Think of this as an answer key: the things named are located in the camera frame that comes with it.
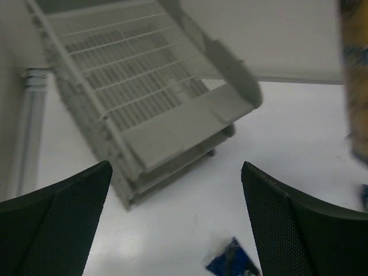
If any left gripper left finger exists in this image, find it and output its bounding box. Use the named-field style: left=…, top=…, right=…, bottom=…
left=1, top=160, right=113, bottom=275

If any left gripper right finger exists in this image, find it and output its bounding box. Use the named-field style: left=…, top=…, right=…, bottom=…
left=241, top=162, right=367, bottom=276

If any blue yellow spaghetti bag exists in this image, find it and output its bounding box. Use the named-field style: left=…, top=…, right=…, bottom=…
left=204, top=237, right=261, bottom=276

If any pasta bag label side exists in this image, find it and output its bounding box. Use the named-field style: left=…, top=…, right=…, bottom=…
left=338, top=1, right=367, bottom=166

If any grey three-tier tray shelf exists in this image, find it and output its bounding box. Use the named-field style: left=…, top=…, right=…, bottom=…
left=26, top=1, right=263, bottom=209

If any aluminium frame rail left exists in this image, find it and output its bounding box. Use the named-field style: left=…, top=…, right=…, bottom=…
left=9, top=68, right=49, bottom=198

